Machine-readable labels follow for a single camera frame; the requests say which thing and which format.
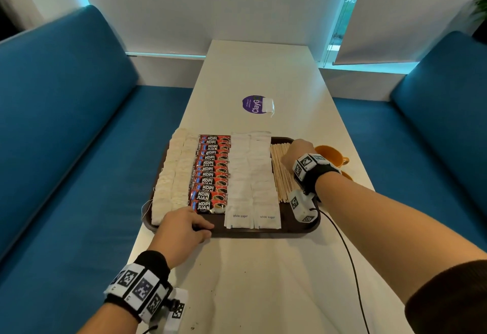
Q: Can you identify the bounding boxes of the right wristband with marker tags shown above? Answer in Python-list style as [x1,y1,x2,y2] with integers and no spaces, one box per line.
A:
[292,153,342,195]

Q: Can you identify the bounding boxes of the purple round sticker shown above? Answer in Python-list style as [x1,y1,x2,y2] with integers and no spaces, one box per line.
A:
[242,95,267,114]

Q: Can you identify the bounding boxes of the wristband with marker tags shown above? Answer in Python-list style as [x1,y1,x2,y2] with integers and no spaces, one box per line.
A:
[103,250,174,325]
[292,153,342,195]

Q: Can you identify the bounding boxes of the person's right forearm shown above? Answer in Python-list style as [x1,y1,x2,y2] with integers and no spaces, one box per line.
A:
[314,172,487,305]

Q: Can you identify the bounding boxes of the person's left hand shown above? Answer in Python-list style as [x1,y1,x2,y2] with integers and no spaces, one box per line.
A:
[148,207,215,270]

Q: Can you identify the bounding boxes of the rows of beige tea bags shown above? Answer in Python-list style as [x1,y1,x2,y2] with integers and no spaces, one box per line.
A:
[151,128,201,226]

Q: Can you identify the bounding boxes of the dark brown sleeve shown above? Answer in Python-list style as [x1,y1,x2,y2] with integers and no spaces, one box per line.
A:
[404,259,487,334]

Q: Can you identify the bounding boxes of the rows of white sugar packets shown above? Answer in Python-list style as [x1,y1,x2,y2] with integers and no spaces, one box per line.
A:
[224,131,282,230]

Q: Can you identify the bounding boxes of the pile of wooden stir sticks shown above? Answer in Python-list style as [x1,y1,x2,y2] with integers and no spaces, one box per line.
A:
[270,143,302,203]

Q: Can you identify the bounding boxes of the left wristband with marker tags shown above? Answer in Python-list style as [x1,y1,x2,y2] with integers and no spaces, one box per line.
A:
[103,250,174,325]

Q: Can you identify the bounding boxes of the blue sofa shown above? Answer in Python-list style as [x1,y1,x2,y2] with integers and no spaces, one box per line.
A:
[0,5,194,334]
[333,31,487,253]

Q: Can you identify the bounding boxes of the row of red coffee sachets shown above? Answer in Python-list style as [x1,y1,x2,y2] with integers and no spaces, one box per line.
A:
[188,134,232,215]

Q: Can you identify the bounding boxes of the person's right hand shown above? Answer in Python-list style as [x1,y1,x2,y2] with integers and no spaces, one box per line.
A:
[281,139,319,173]

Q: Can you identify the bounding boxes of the dark brown serving tray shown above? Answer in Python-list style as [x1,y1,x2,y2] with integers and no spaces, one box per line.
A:
[142,137,322,239]

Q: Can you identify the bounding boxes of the green plant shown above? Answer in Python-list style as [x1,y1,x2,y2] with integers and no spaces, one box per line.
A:
[472,0,487,23]

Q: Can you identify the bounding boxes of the black cable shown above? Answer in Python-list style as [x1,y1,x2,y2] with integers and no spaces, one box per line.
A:
[317,208,371,334]

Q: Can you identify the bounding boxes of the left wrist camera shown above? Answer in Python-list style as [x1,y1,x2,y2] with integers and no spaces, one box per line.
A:
[149,288,189,334]

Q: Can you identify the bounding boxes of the orange cup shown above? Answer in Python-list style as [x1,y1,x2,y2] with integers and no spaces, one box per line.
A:
[315,145,350,168]

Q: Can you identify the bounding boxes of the white roller blind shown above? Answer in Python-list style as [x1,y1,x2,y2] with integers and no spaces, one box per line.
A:
[72,0,359,61]
[334,0,487,66]

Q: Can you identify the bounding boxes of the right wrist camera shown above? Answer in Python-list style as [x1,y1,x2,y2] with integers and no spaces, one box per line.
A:
[288,189,320,223]

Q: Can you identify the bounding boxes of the person's left forearm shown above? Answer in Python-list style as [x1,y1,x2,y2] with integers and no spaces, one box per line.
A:
[78,302,140,334]

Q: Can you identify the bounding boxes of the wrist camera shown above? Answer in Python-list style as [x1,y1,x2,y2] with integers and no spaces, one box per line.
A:
[288,189,320,223]
[149,288,189,334]

